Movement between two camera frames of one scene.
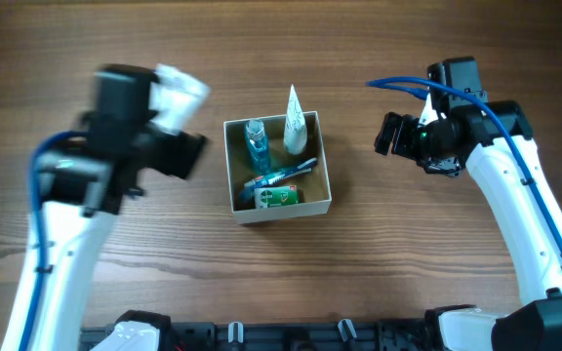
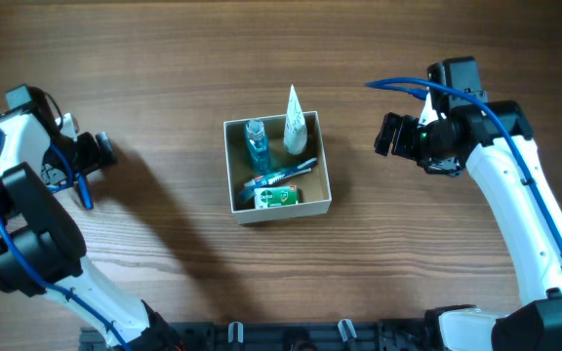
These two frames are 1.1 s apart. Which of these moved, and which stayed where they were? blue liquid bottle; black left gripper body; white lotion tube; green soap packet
Moved: black left gripper body
Stayed: white lotion tube; blue liquid bottle; green soap packet
